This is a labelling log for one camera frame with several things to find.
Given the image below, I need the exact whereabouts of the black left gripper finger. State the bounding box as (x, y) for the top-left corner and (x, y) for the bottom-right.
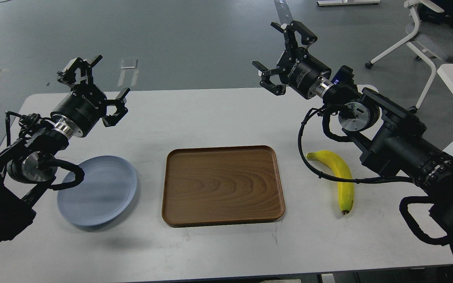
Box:
(102, 87), (131, 127)
(57, 54), (103, 94)

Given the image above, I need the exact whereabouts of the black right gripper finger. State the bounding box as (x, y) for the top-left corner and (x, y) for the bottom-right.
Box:
(271, 20), (318, 59)
(252, 61), (288, 96)

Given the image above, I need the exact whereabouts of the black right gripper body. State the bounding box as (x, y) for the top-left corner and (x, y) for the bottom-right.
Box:
(277, 47), (331, 99)

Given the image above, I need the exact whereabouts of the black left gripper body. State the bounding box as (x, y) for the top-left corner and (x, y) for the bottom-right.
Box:
(50, 84), (107, 137)

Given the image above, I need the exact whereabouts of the blue round plate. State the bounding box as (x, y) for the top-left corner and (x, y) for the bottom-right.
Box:
(57, 155), (137, 227)

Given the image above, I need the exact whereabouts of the yellow banana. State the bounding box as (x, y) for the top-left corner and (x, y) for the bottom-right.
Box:
(306, 150), (355, 215)

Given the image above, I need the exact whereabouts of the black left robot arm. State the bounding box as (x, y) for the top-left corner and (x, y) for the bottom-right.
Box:
(0, 55), (130, 242)

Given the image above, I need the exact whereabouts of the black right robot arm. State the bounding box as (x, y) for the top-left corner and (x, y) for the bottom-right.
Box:
(253, 21), (453, 246)

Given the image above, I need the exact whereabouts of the white table base bar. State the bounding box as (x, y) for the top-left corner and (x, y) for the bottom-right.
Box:
(317, 0), (381, 7)

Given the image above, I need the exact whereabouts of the brown wooden tray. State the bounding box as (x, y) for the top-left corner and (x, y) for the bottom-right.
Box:
(161, 145), (285, 227)

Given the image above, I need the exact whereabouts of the white office chair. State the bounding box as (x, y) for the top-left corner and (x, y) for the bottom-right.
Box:
(365, 0), (453, 114)

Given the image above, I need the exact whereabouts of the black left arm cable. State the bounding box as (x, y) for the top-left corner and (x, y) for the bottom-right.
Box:
(46, 157), (85, 191)

